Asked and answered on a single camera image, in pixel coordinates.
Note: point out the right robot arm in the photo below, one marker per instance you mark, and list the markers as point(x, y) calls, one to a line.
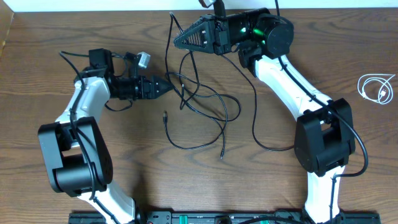
point(323, 139)

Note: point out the cardboard box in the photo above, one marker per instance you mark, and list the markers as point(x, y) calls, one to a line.
point(6, 19)

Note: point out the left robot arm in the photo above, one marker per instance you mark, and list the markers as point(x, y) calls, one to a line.
point(75, 154)

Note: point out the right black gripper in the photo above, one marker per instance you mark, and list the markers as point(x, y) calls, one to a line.
point(216, 35)

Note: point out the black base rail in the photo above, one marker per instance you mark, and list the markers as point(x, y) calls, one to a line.
point(280, 216)

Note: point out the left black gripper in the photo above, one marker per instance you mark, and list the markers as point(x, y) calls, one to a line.
point(149, 93)

